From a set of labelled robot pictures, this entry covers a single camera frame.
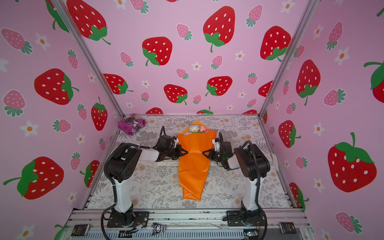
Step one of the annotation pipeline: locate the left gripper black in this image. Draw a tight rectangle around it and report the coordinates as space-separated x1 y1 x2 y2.
164 144 188 159

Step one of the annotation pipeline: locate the orange wrapping paper sheet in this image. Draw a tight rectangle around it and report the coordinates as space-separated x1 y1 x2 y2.
177 121 217 201

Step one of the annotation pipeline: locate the fake pink rose stem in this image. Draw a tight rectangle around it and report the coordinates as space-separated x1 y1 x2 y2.
200 126 211 133

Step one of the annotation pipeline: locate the white ribbon strip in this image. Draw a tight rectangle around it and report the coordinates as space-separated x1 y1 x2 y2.
140 161 179 167

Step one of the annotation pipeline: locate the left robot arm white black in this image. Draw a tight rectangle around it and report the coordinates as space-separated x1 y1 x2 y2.
101 127 188 229

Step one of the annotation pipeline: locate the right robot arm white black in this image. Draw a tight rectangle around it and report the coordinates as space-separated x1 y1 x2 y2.
203 134 271 227

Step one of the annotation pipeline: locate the purple plastic snack bag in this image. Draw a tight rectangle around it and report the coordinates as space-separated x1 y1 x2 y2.
118 117 146 136

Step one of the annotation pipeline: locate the small purple figure charm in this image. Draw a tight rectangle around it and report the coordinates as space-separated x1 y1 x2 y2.
152 223 166 236

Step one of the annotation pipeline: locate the right black label plate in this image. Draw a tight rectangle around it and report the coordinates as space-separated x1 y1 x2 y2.
279 222 297 235

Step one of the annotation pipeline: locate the black label plate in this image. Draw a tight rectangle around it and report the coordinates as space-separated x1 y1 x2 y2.
279 222 297 235
71 224 90 237

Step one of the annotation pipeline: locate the left black label plate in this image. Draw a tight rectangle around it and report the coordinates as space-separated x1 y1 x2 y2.
71 224 90 237

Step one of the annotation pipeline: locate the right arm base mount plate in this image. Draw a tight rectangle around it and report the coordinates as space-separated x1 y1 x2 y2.
223 210 267 227

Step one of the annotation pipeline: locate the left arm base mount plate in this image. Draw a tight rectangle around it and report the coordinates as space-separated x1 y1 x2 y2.
107 212 150 228

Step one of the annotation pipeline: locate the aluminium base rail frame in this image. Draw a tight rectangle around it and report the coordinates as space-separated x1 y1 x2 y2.
56 209 316 240

